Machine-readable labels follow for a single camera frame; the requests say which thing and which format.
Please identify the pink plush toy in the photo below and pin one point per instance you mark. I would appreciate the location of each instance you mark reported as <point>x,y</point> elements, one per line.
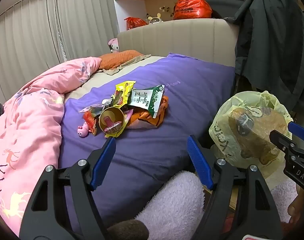
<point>114,45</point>

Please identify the large orange plastic bag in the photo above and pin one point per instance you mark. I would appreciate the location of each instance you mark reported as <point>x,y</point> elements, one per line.
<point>192,6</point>

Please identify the beige bed sheet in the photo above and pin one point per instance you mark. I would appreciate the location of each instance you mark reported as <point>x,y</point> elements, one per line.
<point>102,80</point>

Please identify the grey curtain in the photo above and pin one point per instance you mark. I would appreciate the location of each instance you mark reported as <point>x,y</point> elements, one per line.
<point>42,25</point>

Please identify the pink printed duvet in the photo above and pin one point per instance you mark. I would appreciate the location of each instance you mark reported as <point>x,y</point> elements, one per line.
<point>29,130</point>

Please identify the lilac fuzzy pajama leg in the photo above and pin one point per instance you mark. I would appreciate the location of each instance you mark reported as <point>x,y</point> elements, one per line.
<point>177,205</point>
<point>284,195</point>

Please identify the orange pillow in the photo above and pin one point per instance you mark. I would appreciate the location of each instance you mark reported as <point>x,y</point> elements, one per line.
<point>117,57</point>

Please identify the purple blanket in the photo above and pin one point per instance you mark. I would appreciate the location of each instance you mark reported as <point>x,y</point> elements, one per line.
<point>154,142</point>

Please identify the dark jacket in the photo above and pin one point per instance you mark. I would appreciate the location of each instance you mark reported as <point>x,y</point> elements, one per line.
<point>274,42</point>

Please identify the orange wrapper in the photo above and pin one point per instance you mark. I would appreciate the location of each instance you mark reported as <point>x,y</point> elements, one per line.
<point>152,117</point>

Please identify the small orange plastic bag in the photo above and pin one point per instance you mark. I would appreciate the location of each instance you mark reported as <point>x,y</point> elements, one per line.
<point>134,22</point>

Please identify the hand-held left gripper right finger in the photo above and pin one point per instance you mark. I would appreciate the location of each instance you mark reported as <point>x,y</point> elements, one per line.
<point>199,165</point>

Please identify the pink pig toy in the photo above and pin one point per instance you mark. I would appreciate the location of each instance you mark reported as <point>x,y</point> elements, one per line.
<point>83,130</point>

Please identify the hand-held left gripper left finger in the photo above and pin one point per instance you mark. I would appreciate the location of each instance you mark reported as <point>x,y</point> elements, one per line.
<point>104,160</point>

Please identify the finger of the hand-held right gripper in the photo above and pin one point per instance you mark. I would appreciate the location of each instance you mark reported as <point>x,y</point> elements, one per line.
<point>300,130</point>
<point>279,137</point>

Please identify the brown fuzzy cloth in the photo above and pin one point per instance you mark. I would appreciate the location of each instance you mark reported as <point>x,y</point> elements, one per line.
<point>128,230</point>

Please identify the small decorative plant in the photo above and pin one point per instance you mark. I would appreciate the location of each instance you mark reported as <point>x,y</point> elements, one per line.
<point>165,9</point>

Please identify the beige padded headboard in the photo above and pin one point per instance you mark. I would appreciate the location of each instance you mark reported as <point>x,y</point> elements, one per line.
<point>179,37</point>

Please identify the beige wall shelf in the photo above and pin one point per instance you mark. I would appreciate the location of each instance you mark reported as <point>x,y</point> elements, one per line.
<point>147,2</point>

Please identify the red wrapper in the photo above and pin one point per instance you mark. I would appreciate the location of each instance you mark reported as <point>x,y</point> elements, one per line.
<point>90,122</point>

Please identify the silver wrapper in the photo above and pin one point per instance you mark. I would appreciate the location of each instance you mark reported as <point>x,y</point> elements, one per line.
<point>97,108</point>

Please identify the person's right hand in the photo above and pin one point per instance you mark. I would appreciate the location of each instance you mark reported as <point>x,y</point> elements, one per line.
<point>298,205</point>

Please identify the yellow plastic bag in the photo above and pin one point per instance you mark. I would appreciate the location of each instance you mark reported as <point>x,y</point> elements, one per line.
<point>224,135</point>

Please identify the gold paper cup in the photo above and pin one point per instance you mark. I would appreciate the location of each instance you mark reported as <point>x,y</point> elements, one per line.
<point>110,116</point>

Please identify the green white milk pouch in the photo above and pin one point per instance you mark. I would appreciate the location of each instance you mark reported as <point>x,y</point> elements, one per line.
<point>147,100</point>

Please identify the yellow brown snack wrapper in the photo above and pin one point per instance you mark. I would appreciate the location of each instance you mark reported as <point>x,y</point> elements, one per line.
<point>123,90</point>

